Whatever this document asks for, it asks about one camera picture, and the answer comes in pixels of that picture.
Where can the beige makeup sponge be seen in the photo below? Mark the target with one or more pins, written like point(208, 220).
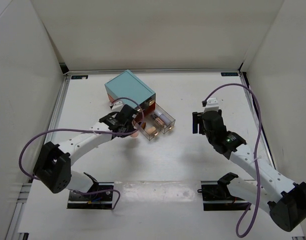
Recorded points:
point(151, 131)

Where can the clear drawer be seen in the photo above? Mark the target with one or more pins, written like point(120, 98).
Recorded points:
point(165, 128)
point(148, 127)

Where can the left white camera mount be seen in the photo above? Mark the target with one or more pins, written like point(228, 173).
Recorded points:
point(116, 106)

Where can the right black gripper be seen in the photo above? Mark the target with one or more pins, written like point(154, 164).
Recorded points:
point(197, 119)

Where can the foundation bottle black cap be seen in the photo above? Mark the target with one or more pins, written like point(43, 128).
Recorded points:
point(157, 120)

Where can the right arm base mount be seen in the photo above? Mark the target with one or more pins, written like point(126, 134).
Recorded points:
point(216, 197)

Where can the white lavender bottle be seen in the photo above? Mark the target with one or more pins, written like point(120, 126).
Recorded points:
point(163, 117)

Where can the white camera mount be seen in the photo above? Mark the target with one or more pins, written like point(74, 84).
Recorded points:
point(116, 106)
point(211, 104)

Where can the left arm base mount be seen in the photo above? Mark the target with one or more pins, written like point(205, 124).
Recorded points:
point(90, 194)

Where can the teal orange drawer organizer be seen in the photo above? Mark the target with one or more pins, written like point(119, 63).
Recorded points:
point(128, 85)

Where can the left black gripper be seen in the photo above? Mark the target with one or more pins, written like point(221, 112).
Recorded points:
point(131, 128)

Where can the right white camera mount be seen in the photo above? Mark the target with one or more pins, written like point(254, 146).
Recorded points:
point(211, 104)

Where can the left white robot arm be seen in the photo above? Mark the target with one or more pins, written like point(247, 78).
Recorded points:
point(53, 166)

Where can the round peach powder puff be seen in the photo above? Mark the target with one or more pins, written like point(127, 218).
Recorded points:
point(134, 135)

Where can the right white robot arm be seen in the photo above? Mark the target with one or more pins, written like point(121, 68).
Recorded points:
point(282, 198)

